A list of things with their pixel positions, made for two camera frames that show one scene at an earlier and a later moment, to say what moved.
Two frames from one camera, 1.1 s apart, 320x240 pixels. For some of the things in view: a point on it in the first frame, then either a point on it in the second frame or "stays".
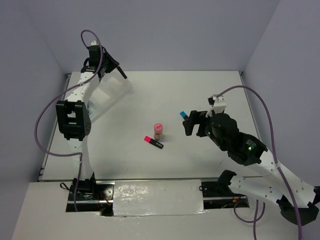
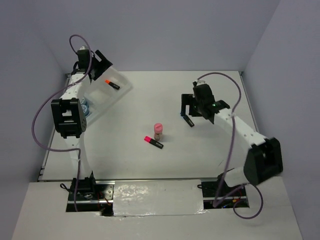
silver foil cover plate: x=158 y=197 stays
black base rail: x=98 y=197 stays
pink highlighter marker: x=152 y=141 stays
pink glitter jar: x=158 y=130 stays
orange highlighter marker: x=122 y=71 to x=112 y=84
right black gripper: x=195 y=117 to x=188 y=99
